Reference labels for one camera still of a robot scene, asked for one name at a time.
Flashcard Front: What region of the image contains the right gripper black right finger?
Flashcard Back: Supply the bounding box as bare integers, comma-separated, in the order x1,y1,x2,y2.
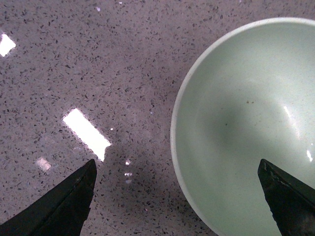
257,159,315,236

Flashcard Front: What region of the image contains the green bowl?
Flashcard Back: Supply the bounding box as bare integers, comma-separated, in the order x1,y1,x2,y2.
170,18,315,236

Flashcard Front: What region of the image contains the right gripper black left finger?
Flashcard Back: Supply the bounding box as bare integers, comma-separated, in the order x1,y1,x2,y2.
0,159,96,236

